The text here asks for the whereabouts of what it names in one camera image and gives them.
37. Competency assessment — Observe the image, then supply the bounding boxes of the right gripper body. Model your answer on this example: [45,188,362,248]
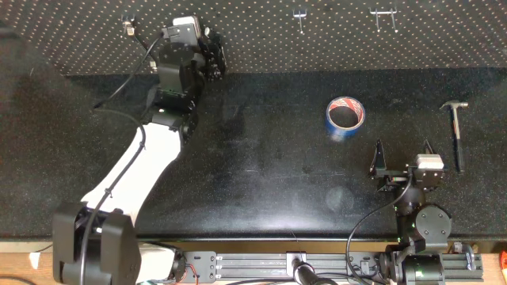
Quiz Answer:
[368,167,415,194]

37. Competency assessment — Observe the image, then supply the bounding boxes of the wrench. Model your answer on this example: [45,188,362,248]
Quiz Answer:
[123,20,158,74]

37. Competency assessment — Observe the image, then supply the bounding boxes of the black pegboard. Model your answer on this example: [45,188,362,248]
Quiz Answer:
[0,0,507,77]

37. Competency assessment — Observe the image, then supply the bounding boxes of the hammer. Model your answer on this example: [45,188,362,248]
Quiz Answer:
[439,99,470,174]

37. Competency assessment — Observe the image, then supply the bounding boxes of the roll of blue tape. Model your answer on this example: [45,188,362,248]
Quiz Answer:
[325,95,367,143]

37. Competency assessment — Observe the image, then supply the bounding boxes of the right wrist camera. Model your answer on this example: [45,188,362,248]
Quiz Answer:
[411,153,446,189]

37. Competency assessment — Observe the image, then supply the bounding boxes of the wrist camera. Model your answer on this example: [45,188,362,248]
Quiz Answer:
[163,15,204,47]
[411,153,446,189]

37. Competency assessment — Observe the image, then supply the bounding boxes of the black cable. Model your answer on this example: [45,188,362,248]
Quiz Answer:
[92,32,166,152]
[345,168,415,285]

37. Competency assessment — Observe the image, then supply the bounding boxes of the mounting rail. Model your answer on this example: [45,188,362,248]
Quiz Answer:
[134,240,485,285]

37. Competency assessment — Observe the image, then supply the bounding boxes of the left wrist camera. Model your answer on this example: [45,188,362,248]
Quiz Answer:
[163,15,204,47]

